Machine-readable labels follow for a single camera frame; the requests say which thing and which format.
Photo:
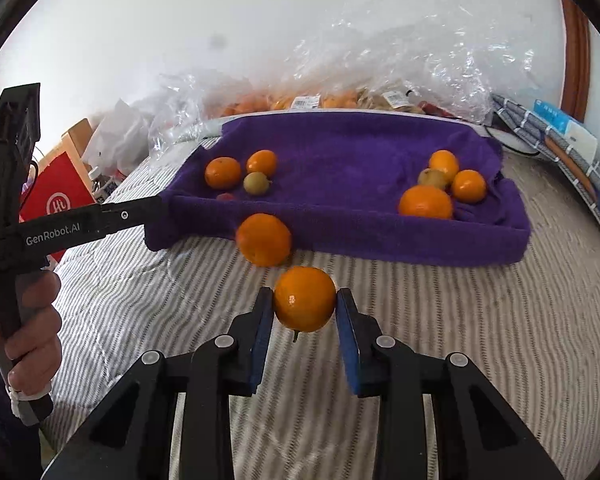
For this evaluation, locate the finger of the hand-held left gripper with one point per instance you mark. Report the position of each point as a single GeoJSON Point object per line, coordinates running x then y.
{"type": "Point", "coordinates": [135, 214]}

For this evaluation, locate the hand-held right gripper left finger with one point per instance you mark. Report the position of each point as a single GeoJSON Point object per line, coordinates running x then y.
{"type": "Point", "coordinates": [262, 350]}

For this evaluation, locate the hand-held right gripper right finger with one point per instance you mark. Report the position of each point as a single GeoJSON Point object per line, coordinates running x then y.
{"type": "Point", "coordinates": [350, 355]}

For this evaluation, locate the large orange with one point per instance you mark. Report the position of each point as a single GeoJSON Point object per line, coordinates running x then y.
{"type": "Point", "coordinates": [263, 239]}
{"type": "Point", "coordinates": [425, 202]}

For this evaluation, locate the greenish round fruit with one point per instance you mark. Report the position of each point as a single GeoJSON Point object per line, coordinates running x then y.
{"type": "Point", "coordinates": [257, 184]}

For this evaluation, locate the yellow round fruit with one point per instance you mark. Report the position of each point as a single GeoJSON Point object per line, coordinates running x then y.
{"type": "Point", "coordinates": [431, 180]}

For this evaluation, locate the purple towel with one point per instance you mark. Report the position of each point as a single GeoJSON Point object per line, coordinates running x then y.
{"type": "Point", "coordinates": [340, 160]}

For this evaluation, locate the person's left forearm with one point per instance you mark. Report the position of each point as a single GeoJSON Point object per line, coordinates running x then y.
{"type": "Point", "coordinates": [0, 435]}

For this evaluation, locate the clear bag of tan fruits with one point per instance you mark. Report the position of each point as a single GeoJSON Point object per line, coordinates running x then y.
{"type": "Point", "coordinates": [385, 100]}

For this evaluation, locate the person's left hand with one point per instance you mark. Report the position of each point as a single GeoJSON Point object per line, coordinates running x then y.
{"type": "Point", "coordinates": [40, 320]}

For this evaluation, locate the red paper bag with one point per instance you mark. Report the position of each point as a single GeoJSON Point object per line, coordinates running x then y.
{"type": "Point", "coordinates": [60, 195]}

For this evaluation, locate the white plastic bag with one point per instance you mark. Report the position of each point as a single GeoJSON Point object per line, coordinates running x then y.
{"type": "Point", "coordinates": [117, 135]}

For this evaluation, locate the grey striped bed quilt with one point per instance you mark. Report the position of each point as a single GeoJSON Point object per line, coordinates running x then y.
{"type": "Point", "coordinates": [430, 335]}

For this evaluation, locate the small red fruit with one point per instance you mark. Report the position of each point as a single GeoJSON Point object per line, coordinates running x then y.
{"type": "Point", "coordinates": [225, 196]}

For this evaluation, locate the crumpled clear plastic bag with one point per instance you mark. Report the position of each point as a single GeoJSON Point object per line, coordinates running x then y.
{"type": "Point", "coordinates": [180, 110]}

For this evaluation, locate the clear bag of oranges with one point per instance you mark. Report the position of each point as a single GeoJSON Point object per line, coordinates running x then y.
{"type": "Point", "coordinates": [280, 102]}

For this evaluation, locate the small oval orange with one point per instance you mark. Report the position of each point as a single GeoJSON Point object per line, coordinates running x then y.
{"type": "Point", "coordinates": [443, 162]}

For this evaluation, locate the red snack packet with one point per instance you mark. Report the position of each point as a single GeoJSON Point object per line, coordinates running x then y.
{"type": "Point", "coordinates": [435, 109]}

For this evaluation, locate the grey plaid cloth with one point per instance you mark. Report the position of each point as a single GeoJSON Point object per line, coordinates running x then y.
{"type": "Point", "coordinates": [555, 155]}

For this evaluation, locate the large clear plastic bag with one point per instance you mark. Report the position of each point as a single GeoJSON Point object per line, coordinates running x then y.
{"type": "Point", "coordinates": [405, 55]}

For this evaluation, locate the blue white box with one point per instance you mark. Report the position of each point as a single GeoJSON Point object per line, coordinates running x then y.
{"type": "Point", "coordinates": [565, 127]}

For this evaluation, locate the brown wooden frame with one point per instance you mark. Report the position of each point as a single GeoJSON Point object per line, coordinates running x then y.
{"type": "Point", "coordinates": [576, 55]}

